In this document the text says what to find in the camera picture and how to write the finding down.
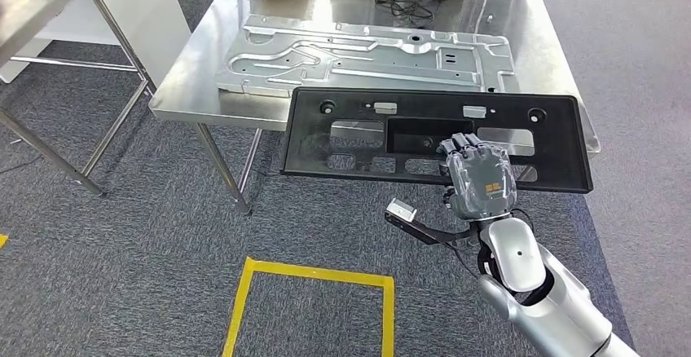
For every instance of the stainless steel workbench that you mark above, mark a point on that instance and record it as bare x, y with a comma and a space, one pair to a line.
529, 36

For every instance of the stamped silver metal panel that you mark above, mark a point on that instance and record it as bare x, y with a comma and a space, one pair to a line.
378, 68

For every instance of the pale wrist camera on bracket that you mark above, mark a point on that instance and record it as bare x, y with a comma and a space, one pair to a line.
400, 210

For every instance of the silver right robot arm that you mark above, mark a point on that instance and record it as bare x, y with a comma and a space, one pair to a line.
561, 311

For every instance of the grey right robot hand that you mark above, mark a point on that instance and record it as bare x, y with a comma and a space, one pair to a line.
480, 182

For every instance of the black plastic license plate frame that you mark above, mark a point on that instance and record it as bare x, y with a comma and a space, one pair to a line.
305, 144

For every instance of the white panel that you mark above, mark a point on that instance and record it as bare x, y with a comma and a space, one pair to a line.
146, 20

